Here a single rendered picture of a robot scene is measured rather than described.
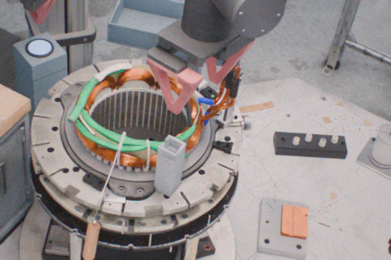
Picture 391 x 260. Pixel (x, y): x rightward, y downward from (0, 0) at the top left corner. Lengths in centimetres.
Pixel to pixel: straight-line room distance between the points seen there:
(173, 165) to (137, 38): 43
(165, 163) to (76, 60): 65
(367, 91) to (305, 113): 133
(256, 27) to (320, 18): 254
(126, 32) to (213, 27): 57
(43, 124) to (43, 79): 23
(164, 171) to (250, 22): 35
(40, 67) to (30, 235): 30
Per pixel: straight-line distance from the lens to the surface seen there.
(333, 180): 157
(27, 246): 138
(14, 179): 134
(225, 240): 140
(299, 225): 145
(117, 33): 139
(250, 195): 150
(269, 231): 143
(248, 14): 74
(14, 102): 124
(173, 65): 83
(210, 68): 94
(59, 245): 133
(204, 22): 82
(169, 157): 101
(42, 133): 115
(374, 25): 335
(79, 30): 159
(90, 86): 113
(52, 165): 110
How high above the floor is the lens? 193
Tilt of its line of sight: 46 degrees down
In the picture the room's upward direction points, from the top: 9 degrees clockwise
